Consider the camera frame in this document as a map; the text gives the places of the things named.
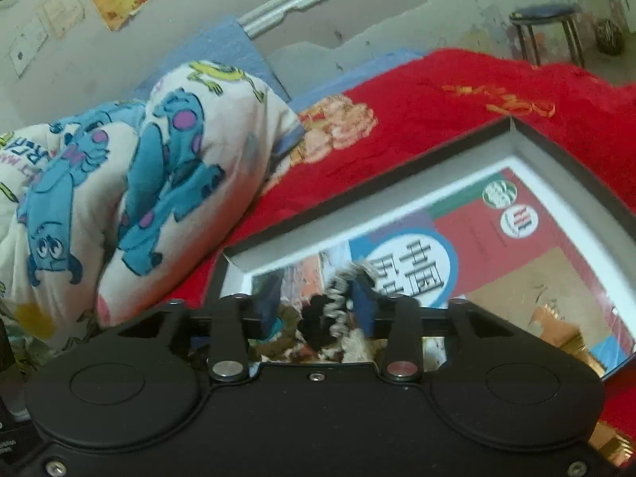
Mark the blue topped metal stool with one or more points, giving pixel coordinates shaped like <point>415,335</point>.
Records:
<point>544,10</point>

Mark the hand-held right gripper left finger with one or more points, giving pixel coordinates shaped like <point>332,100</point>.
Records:
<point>268,304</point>

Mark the cartoon monster printed quilt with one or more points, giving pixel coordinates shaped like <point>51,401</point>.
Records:
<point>74,184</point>

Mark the black shallow cardboard box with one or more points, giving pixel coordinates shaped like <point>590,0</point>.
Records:
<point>397,175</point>

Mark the black scrunchie with white lace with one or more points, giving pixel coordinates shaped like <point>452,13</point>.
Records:
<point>315,318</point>

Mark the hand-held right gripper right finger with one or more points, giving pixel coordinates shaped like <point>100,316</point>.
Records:
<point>362,304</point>

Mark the dark round ball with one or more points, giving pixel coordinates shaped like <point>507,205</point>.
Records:
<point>610,36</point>

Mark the blue quilted pad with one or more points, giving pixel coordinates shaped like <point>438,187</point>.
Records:
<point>213,44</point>

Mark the red printed blanket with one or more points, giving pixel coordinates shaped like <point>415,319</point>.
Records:
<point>447,109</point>

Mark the white wall certificate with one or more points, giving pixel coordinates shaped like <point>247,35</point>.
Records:
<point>27,45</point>
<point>62,7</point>

